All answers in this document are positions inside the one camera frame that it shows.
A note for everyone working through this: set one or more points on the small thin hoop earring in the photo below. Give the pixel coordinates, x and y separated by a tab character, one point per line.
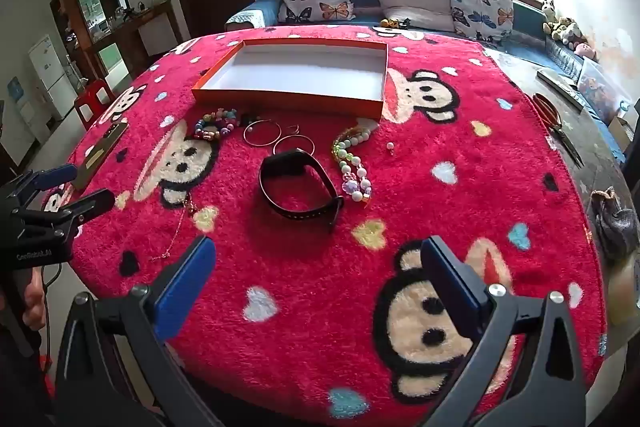
295	124

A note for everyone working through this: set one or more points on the dark wooden desk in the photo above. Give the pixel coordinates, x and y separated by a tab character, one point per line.
135	24

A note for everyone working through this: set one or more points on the grey cloth pouch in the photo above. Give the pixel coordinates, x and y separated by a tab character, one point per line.
615	222

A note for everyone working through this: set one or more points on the person's left hand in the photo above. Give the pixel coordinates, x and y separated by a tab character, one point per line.
34	302

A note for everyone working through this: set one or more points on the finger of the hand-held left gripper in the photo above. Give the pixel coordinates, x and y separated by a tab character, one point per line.
92	202
55	175

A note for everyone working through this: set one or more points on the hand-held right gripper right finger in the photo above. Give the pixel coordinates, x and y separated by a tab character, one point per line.
450	277

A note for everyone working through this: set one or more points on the red printed blanket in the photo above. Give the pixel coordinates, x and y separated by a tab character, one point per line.
450	132

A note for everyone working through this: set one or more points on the red plastic stool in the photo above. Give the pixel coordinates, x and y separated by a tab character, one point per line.
92	97

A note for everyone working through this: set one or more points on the orange cardboard box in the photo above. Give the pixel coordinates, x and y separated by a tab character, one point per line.
300	72

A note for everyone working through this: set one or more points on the large silver hoop earring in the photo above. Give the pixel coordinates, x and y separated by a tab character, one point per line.
313	146
244	134

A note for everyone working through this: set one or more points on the gold smartphone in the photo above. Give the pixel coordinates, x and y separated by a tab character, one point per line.
102	152

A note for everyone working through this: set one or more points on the yellow toy truck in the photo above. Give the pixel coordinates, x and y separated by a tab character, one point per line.
392	24

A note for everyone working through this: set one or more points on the beige pillow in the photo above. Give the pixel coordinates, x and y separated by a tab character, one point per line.
415	2

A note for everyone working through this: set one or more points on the black watch band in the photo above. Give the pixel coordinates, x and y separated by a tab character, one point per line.
305	214

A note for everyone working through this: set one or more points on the clear plastic storage box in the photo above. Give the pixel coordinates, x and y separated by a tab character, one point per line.
600	87

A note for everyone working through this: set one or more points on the white fridge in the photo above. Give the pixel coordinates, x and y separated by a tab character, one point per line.
47	72

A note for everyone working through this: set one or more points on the long grey case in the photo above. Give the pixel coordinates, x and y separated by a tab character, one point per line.
557	83

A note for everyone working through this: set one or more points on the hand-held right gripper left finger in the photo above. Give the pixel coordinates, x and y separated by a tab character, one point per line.
185	287

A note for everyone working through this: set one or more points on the pile of stuffed toys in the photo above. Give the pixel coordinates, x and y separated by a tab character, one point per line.
565	29

